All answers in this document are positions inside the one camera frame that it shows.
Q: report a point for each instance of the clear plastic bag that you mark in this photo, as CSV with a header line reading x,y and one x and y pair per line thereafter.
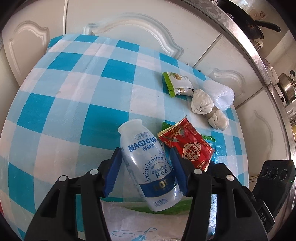
x,y
135,221

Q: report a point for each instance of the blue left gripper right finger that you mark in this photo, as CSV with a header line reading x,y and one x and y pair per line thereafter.
x,y
180,169

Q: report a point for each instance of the crumpled white tissue wad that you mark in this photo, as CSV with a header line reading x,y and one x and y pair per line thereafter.
x,y
202,104

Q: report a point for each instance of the white kitchen cabinets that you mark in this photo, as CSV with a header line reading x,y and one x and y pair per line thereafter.
x,y
138,34

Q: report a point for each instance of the blue white checkered tablecloth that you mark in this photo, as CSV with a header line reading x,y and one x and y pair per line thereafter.
x,y
75,63

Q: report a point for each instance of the stainless steel kettle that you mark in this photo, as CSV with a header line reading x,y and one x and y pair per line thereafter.
x,y
287,86

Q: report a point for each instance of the white Magicday yogurt bottle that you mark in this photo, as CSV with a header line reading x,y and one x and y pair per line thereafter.
x,y
148,166

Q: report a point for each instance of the black frying pan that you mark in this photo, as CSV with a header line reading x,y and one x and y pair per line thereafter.
x,y
249,26

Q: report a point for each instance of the green white snack packet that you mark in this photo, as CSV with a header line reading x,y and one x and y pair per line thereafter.
x,y
178,84

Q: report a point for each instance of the red snack wrapper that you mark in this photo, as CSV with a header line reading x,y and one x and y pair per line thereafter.
x,y
189,143

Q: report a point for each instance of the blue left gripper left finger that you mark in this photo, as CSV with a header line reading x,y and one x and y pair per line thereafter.
x,y
110,171

